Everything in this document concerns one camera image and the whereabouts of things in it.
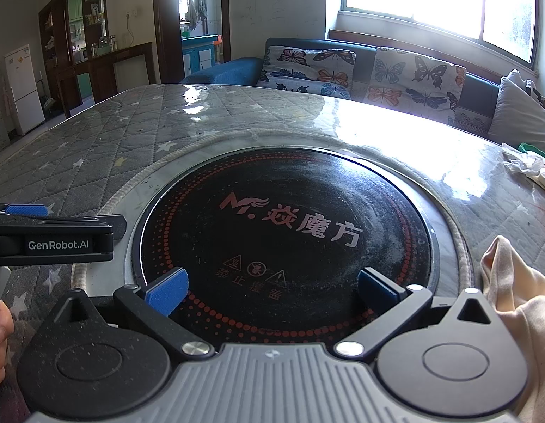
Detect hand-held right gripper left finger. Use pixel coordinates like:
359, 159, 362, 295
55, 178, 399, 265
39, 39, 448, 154
42, 266, 216, 361

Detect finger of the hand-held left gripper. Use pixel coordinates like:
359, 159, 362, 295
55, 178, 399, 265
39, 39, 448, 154
0, 204, 50, 218
0, 214, 126, 241

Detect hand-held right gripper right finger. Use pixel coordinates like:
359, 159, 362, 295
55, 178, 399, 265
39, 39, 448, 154
335, 268, 505, 357

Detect cream long-sleeve shirt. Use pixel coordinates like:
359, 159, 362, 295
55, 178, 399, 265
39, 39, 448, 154
479, 235, 545, 423

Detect hanging grey clothes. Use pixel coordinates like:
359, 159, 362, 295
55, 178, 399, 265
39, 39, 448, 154
186, 0, 208, 31

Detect person's left hand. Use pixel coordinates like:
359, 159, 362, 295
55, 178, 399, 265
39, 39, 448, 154
0, 303, 16, 391

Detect white refrigerator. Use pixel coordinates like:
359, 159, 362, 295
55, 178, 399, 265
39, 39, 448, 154
1, 45, 47, 136

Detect round black induction cooktop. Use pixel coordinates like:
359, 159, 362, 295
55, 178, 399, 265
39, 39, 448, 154
130, 143, 441, 323

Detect dark wooden cabinet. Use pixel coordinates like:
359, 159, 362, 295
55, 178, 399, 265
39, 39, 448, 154
38, 0, 155, 119

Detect blue kitchen cabinet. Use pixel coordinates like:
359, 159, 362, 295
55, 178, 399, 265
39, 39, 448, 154
182, 34, 223, 76

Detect blue sofa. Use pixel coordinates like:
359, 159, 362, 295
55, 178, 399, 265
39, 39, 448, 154
180, 37, 545, 151

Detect butterfly print cushion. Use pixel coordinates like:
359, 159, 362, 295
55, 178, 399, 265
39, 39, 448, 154
365, 46, 468, 116
256, 46, 357, 98

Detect grey pillow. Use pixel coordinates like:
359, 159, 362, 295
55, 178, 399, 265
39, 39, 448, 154
488, 69, 545, 153

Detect black and white plush toy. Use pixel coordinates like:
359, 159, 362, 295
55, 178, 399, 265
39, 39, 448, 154
521, 79, 545, 103

